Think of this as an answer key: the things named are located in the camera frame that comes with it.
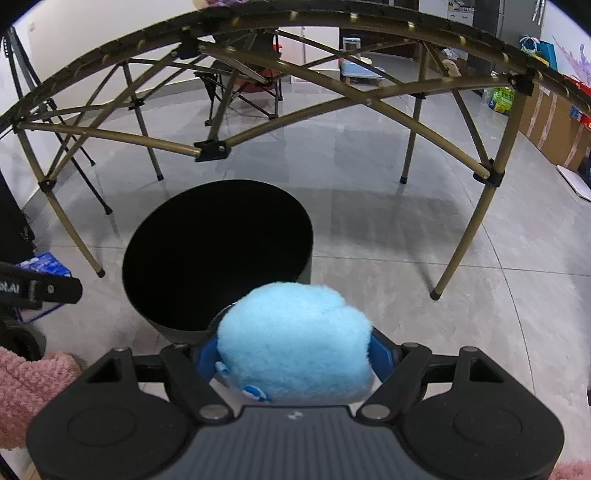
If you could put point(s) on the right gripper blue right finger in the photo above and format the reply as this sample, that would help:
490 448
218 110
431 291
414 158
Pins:
384 355

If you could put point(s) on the black trash bin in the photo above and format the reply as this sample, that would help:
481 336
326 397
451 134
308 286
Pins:
207 247

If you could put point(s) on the black folding chair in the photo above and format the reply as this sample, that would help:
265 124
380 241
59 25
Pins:
216 81

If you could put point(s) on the light blue plush toy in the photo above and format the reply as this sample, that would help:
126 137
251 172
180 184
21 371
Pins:
290 342

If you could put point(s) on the pink fuzzy sleeve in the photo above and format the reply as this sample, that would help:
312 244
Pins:
27 387

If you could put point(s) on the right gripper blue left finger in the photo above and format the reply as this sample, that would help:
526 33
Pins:
206 360

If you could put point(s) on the cardboard boxes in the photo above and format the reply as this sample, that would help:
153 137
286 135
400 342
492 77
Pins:
547 123

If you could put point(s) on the black suitcase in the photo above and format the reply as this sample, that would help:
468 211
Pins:
16 236

